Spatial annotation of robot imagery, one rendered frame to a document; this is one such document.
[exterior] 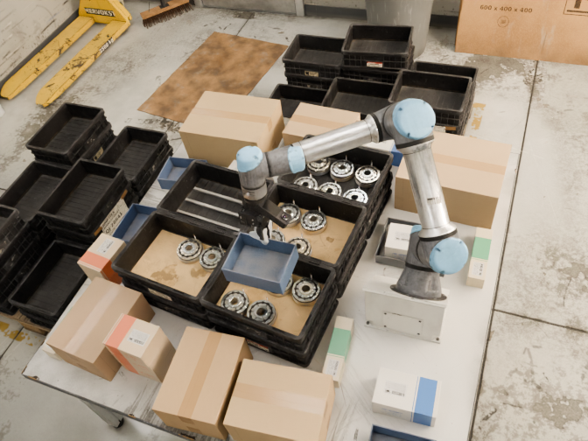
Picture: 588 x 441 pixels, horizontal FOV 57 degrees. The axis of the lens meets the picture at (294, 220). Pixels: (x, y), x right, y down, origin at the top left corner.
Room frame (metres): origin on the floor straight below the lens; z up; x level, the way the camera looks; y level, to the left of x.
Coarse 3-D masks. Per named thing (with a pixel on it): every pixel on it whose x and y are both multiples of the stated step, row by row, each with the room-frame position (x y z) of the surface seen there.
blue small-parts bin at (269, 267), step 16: (240, 240) 1.11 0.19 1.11; (256, 240) 1.10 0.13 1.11; (272, 240) 1.07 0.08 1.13; (240, 256) 1.08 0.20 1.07; (256, 256) 1.07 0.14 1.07; (272, 256) 1.05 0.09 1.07; (288, 256) 1.04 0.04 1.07; (224, 272) 1.00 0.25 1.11; (240, 272) 1.02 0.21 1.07; (256, 272) 1.01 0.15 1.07; (272, 272) 0.99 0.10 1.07; (288, 272) 0.96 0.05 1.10; (272, 288) 0.92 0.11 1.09
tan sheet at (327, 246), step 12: (276, 228) 1.36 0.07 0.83; (288, 228) 1.35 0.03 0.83; (300, 228) 1.34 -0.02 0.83; (336, 228) 1.30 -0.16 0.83; (348, 228) 1.29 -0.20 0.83; (288, 240) 1.29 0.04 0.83; (312, 240) 1.27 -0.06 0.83; (324, 240) 1.26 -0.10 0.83; (336, 240) 1.25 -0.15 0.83; (312, 252) 1.21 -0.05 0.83; (324, 252) 1.20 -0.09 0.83; (336, 252) 1.19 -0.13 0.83
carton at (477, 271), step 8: (480, 232) 1.20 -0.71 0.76; (488, 232) 1.19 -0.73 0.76; (480, 240) 1.16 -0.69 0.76; (488, 240) 1.15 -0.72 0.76; (472, 248) 1.13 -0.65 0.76; (480, 248) 1.12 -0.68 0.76; (488, 248) 1.11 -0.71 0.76; (472, 256) 1.09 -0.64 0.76; (480, 256) 1.09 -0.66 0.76; (488, 256) 1.08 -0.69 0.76; (472, 264) 1.06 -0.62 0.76; (480, 264) 1.05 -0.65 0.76; (472, 272) 1.03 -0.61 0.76; (480, 272) 1.02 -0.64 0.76; (472, 280) 1.00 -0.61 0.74; (480, 280) 0.99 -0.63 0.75; (480, 288) 0.99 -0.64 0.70
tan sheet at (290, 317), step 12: (300, 276) 1.11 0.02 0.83; (228, 288) 1.13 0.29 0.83; (240, 288) 1.12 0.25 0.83; (252, 288) 1.11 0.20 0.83; (252, 300) 1.05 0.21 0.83; (276, 300) 1.03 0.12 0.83; (288, 300) 1.02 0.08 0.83; (276, 312) 0.98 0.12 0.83; (288, 312) 0.97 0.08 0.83; (300, 312) 0.96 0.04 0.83; (276, 324) 0.94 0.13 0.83; (288, 324) 0.93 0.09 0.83; (300, 324) 0.92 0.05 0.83
